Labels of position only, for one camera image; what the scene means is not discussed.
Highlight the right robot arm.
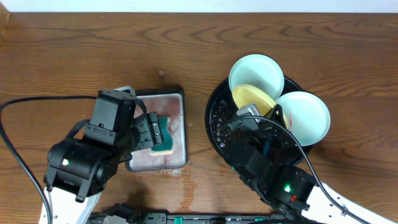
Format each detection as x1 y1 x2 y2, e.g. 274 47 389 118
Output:
219 103 390 223

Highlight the black cable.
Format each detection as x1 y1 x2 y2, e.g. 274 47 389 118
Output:
0 95 98 224
217 114 374 224

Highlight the right black cable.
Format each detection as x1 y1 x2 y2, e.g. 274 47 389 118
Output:
217 114 374 224

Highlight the light green plate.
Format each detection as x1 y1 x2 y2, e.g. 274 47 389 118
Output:
276 91 331 147
228 54 284 100

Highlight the black rectangular soapy tray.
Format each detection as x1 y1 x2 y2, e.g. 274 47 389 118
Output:
125 88 187 172

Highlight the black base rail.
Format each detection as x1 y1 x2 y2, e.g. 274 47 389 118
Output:
86 203 285 224

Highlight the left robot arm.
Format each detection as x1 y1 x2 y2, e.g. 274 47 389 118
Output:
44 88 164 223

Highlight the black round tray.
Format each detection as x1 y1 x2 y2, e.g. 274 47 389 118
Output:
205 76 304 166

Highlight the left black cable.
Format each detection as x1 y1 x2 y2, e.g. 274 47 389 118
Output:
0 95 98 224

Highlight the yellow plate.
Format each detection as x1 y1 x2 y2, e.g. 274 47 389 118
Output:
232 84 277 115

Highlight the green yellow sponge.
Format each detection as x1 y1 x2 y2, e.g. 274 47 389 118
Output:
151 117 173 154

